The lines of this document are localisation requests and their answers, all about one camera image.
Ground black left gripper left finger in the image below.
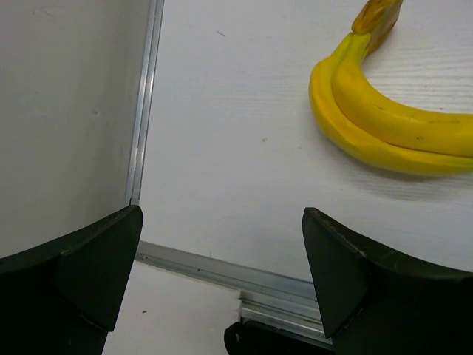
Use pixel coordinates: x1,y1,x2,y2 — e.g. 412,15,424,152
1,205,143,355

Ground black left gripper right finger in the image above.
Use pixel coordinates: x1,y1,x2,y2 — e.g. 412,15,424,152
302,207,472,354

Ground yellow fake banana bunch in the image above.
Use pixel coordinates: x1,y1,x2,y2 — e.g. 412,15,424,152
309,1,472,177

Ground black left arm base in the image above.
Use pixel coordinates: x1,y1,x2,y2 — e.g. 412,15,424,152
223,321,335,355

